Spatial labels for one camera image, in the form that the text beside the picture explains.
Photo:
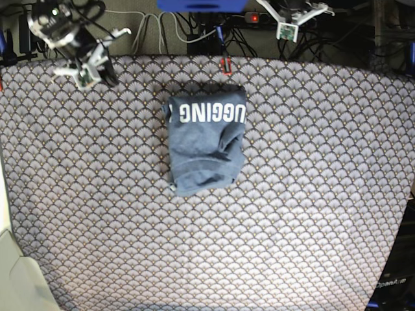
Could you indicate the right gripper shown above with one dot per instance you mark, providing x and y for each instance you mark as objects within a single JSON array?
[{"x": 53, "y": 23}]

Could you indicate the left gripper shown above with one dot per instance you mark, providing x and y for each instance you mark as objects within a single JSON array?
[{"x": 292, "y": 8}]

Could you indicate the blue T-shirt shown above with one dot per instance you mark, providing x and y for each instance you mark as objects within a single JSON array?
[{"x": 205, "y": 140}]

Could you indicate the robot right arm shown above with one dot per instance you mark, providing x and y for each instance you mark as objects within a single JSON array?
[{"x": 89, "y": 13}]

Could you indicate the black power strip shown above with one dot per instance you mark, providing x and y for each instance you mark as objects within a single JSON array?
[{"x": 263, "y": 20}]

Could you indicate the red table clamp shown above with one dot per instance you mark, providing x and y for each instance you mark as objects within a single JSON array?
[{"x": 225, "y": 65}]

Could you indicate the black power adapter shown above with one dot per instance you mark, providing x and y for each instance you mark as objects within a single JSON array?
[{"x": 27, "y": 40}]

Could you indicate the fan-patterned table cloth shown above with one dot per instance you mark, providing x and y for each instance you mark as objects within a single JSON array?
[{"x": 308, "y": 224}]

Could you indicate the black OpenArm box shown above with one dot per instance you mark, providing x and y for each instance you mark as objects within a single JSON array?
[{"x": 395, "y": 289}]

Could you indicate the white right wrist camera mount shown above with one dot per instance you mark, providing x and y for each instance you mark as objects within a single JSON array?
[{"x": 85, "y": 71}]

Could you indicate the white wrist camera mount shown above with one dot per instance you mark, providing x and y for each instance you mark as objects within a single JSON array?
[
  {"x": 290, "y": 33},
  {"x": 85, "y": 71}
]

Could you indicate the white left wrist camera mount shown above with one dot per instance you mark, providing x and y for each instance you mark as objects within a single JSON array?
[{"x": 290, "y": 33}]

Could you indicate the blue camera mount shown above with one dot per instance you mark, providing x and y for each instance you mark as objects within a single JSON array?
[{"x": 201, "y": 5}]

